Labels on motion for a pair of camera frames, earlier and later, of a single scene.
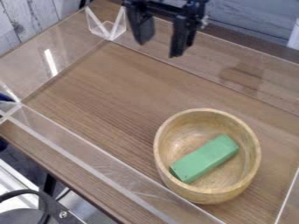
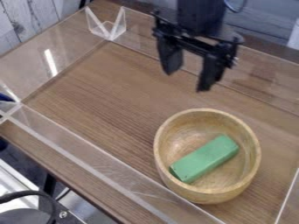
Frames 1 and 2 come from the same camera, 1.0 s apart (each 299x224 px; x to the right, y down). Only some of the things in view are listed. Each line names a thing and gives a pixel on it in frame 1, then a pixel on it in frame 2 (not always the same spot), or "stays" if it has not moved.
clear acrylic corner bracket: [107, 30] stays
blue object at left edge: [4, 97] stays
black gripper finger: [142, 21] to [171, 53]
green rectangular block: [211, 152] stays
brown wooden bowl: [182, 133] stays
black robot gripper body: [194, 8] to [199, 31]
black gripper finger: [183, 34] to [212, 71]
